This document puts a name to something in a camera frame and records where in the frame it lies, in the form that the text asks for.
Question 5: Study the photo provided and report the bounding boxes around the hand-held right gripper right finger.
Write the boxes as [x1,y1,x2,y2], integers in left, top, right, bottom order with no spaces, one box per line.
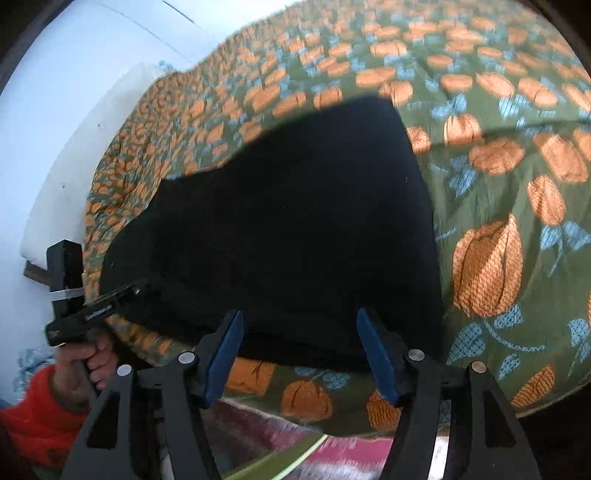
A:
[355,308,541,480]

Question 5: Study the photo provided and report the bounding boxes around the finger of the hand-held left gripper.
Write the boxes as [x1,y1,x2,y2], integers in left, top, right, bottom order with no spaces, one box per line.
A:
[111,278,151,311]

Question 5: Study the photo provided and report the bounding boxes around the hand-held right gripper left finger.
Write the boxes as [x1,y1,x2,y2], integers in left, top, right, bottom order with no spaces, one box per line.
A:
[60,310,245,480]

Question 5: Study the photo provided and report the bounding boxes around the black pants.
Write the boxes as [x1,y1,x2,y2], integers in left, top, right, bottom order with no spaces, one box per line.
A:
[99,96,446,365]

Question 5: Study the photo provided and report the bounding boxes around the person's left forearm red sleeve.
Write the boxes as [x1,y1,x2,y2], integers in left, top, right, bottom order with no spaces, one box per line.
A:
[0,364,95,470]

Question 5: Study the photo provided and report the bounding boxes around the person's left hand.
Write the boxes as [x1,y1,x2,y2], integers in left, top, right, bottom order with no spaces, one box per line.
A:
[54,330,120,401]

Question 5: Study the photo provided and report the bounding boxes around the light blue floral cloth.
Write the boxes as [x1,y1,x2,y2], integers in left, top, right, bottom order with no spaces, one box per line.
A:
[13,346,58,388]

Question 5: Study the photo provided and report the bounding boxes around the pink patterned rug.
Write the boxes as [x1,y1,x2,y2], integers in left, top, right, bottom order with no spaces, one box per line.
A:
[217,399,451,480]

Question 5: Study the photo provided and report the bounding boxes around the beige padded headboard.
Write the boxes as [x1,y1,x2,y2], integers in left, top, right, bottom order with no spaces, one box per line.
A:
[21,62,178,261]

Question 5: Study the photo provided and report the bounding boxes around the orange tulip print quilt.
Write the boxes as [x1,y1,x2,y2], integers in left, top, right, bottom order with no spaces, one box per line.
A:
[83,0,591,437]

